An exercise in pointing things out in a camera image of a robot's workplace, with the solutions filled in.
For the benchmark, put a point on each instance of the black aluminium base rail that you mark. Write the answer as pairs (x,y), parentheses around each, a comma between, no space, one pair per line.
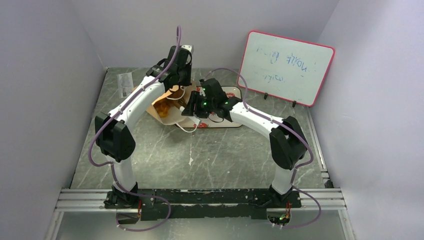
(156,204)

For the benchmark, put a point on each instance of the fake orange bread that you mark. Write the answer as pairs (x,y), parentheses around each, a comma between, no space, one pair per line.
(165,108)

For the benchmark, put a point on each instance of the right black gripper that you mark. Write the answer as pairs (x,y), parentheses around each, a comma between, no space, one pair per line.
(194,102)

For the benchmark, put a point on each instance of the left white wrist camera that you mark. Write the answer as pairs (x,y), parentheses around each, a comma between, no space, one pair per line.
(189,48)

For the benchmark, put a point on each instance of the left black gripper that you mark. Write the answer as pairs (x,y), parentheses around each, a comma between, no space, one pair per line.
(187,82)

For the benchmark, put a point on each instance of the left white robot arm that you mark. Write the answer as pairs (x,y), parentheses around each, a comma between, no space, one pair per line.
(114,129)

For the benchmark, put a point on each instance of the clear plastic wrapper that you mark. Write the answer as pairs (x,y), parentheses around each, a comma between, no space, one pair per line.
(125,84)

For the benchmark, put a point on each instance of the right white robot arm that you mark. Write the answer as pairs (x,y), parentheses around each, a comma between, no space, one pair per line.
(287,141)

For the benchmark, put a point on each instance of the brown paper bag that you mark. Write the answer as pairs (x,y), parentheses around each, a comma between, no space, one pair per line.
(181,94)

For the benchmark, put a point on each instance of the strawberry pattern tray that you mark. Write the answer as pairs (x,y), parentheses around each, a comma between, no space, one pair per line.
(213,121)

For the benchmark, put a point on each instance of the pink framed whiteboard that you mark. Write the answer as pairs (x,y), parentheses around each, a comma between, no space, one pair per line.
(285,68)

